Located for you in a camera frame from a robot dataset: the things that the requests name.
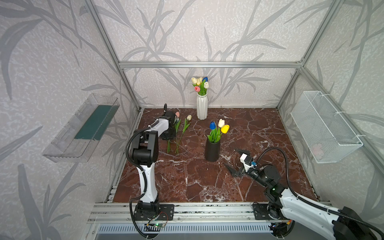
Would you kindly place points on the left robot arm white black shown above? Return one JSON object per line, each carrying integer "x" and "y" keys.
{"x": 142, "y": 151}

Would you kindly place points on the bright yellow tulip flower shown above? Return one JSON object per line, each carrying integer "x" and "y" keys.
{"x": 224, "y": 130}

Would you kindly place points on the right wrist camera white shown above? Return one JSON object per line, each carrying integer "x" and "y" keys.
{"x": 248, "y": 162}

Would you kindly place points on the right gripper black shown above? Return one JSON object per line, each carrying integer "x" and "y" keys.
{"x": 240, "y": 165}

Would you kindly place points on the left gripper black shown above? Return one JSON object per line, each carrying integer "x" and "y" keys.
{"x": 169, "y": 114}

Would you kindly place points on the small cream tulip flower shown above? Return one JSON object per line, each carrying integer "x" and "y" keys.
{"x": 186, "y": 125}

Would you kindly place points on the bundle of tulips with band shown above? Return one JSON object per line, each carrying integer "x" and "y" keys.
{"x": 176, "y": 125}

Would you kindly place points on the clear plastic wall tray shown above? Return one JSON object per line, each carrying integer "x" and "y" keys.
{"x": 79, "y": 138}

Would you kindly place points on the aluminium frame front rail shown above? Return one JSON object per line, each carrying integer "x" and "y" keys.
{"x": 226, "y": 212}

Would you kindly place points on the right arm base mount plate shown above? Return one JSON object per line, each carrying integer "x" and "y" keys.
{"x": 268, "y": 212}

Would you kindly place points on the black cylindrical vase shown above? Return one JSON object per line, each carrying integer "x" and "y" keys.
{"x": 212, "y": 151}

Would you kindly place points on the green circuit board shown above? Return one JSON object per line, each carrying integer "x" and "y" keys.
{"x": 156, "y": 225}

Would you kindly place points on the white ribbed ceramic vase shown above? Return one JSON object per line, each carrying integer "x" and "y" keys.
{"x": 202, "y": 107}

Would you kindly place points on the white wire mesh basket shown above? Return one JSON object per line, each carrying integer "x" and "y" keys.
{"x": 326, "y": 132}

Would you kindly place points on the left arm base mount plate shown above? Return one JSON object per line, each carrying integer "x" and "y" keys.
{"x": 162, "y": 212}

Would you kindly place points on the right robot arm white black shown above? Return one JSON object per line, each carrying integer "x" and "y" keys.
{"x": 329, "y": 222}

